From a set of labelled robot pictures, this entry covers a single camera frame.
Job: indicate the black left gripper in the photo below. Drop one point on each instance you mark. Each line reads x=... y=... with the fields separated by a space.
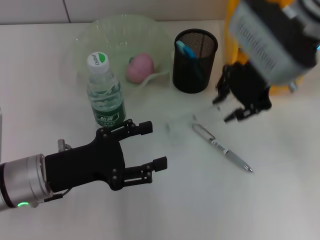
x=85 y=162

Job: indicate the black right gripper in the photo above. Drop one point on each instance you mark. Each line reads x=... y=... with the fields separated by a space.
x=250 y=87

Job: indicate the water bottle green label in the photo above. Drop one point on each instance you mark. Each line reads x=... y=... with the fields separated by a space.
x=105 y=100

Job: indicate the pink peach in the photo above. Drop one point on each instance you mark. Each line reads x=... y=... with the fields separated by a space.
x=140 y=67

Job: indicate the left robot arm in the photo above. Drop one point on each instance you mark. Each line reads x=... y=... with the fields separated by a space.
x=22 y=181

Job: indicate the black mesh pen holder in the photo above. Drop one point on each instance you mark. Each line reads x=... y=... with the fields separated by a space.
x=192 y=80

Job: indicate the silver retractable pen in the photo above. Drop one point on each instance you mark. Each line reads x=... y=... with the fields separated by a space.
x=225 y=151

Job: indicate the green translucent fruit plate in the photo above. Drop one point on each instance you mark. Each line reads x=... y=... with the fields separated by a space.
x=120 y=32

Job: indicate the yellow plastic storage bin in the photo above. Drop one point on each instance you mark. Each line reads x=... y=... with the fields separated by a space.
x=231 y=42

